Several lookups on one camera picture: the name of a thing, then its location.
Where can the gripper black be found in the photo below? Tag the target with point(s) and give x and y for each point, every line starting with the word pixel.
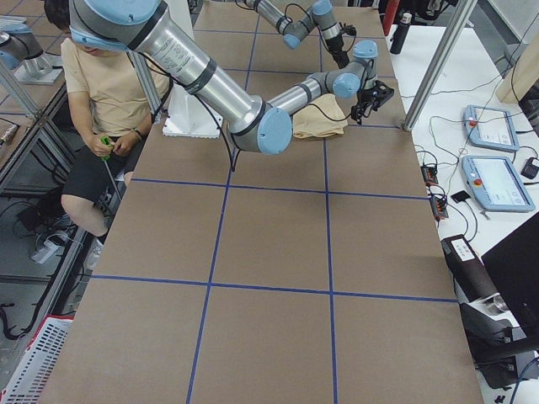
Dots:
pixel 365 96
pixel 337 50

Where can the cream long-sleeve printed shirt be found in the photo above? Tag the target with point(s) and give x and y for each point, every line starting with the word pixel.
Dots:
pixel 322 118

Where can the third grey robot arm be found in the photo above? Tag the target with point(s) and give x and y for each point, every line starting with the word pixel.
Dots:
pixel 22 53

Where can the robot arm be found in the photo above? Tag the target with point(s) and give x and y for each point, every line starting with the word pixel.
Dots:
pixel 254 125
pixel 295 21

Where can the person's hand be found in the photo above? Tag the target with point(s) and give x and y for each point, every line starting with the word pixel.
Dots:
pixel 125 144

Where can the red cylinder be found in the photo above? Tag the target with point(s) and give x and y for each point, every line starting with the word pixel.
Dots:
pixel 389 15

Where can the black bottle with clear cap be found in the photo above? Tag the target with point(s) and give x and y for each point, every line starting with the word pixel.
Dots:
pixel 400 33

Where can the far orange terminal board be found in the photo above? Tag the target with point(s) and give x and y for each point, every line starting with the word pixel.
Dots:
pixel 429 173

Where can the orange terminal board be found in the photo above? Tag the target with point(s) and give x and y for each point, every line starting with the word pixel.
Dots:
pixel 438 203
pixel 429 173

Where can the near orange terminal board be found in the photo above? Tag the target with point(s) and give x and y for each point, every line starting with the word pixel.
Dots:
pixel 438 203

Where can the far teach pendant tablet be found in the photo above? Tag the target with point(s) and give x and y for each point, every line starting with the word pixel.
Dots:
pixel 490 128

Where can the teach pendant tablet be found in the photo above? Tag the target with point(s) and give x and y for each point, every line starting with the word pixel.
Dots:
pixel 495 184
pixel 490 128

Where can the small black card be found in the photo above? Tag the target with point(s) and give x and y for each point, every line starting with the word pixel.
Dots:
pixel 460 196

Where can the near teach pendant tablet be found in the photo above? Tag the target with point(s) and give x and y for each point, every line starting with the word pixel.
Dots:
pixel 495 184

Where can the black computer mouse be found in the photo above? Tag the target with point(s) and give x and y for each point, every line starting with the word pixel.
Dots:
pixel 530 168

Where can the black monitor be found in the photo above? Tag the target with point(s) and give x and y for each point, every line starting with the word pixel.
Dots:
pixel 512 265

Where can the seated person in beige shirt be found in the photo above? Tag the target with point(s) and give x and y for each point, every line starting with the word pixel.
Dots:
pixel 106 101

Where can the white power strip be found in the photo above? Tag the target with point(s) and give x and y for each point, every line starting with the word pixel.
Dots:
pixel 48 249

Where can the white perforated plastic basket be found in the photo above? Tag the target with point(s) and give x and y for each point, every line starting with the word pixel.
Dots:
pixel 39 359

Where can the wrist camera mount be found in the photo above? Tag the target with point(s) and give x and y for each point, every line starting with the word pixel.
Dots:
pixel 348 29
pixel 382 93

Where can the aluminium frame post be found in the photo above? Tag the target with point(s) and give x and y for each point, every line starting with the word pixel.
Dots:
pixel 443 51

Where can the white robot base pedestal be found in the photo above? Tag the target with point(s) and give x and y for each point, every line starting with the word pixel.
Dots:
pixel 187 116

